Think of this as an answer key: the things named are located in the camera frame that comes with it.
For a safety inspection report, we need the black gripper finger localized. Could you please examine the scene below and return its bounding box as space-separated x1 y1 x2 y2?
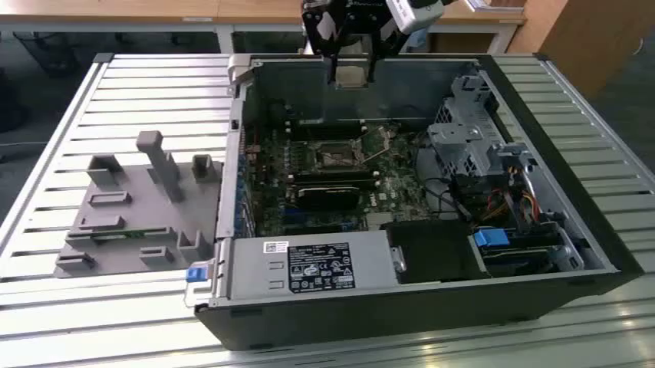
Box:
358 15 407 84
302 3 358 84

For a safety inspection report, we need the silver CPU plate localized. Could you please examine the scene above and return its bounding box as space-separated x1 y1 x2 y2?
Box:
337 64 371 90

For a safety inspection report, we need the CPU socket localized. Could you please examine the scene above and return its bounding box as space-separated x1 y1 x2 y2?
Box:
310 138 369 173

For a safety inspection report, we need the silver perforated drive cage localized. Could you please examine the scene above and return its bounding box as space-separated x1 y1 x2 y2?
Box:
427 74 513 181

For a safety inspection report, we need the green motherboard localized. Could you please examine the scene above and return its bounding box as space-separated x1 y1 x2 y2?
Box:
241 118 442 237

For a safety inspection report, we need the black graphics card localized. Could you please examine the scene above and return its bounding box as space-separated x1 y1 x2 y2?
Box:
295 185 362 211

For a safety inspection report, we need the brown wooden cabinet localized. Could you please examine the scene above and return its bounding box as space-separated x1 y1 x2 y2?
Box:
503 0 655 103

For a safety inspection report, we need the black plastic shroud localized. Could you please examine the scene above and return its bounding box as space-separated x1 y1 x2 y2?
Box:
383 220 493 284

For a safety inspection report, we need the black mesh waste bin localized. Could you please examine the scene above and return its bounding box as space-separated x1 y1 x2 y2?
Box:
12 31 83 77

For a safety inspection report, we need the blue disk carrier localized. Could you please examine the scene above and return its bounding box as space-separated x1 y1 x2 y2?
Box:
473 228 513 250

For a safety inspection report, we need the grey parts rack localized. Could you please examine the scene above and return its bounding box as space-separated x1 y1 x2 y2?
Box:
53 130 227 280

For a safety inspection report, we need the grey power supply unit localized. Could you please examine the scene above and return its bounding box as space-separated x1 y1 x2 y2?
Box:
225 229 401 302

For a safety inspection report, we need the green RAM stick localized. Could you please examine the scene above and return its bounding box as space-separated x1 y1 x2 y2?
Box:
91 228 170 242

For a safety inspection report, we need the grey metal disk bay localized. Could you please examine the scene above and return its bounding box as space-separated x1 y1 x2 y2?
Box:
469 220 587 279

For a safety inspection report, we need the blue case latch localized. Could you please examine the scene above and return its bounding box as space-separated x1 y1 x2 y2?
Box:
187 260 214 284

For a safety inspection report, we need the black PC case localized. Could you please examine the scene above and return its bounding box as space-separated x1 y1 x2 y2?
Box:
193 52 646 352

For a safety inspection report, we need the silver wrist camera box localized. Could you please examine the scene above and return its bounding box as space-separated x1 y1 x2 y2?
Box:
386 0 446 35

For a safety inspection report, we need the wooden desk white frame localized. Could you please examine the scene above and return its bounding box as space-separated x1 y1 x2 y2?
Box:
0 0 529 54

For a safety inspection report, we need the orange power wire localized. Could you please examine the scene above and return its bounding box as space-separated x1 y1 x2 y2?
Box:
483 202 513 223

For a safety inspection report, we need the yellow power wire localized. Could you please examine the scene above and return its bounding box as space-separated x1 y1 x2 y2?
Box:
519 191 543 223

